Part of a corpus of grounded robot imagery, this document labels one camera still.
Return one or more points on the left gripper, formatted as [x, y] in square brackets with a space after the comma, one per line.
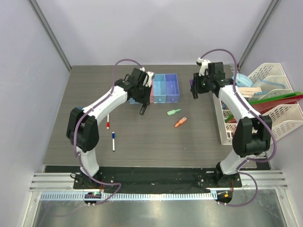
[145, 100]

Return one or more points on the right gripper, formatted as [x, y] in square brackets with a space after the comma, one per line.
[196, 88]

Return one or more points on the green utility knife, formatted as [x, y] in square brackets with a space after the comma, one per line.
[172, 112]

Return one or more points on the purple capped black highlighter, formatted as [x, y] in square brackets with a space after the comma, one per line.
[191, 82]

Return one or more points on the purple plastic box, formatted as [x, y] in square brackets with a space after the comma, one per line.
[172, 88]

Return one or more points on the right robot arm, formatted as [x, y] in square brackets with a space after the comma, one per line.
[252, 135]

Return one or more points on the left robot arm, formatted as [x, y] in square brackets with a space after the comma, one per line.
[82, 129]

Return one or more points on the pink plastic box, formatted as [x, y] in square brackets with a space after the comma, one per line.
[151, 96]

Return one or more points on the light blue box left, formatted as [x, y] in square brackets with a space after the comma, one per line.
[132, 101]

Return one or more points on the light blue box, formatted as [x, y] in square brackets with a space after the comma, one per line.
[132, 101]
[159, 89]

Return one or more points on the light blue box middle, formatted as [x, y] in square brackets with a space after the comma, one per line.
[159, 89]

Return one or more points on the red capped white marker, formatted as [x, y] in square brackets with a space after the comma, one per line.
[108, 122]

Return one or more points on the blue capped white marker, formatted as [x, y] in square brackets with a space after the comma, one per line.
[113, 141]

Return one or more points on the white mesh basket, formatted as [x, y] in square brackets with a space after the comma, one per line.
[225, 129]

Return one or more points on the wooden stick bundle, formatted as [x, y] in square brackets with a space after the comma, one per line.
[248, 92]

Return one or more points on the white mesh file rack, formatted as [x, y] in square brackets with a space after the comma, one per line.
[272, 80]

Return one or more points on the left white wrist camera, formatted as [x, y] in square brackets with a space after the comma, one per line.
[148, 76]

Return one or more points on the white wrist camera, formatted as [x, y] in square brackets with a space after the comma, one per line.
[203, 64]
[148, 76]

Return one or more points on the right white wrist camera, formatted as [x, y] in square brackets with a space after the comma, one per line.
[203, 64]

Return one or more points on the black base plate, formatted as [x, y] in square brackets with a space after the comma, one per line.
[157, 179]

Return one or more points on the white slotted cable duct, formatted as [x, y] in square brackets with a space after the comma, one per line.
[93, 196]

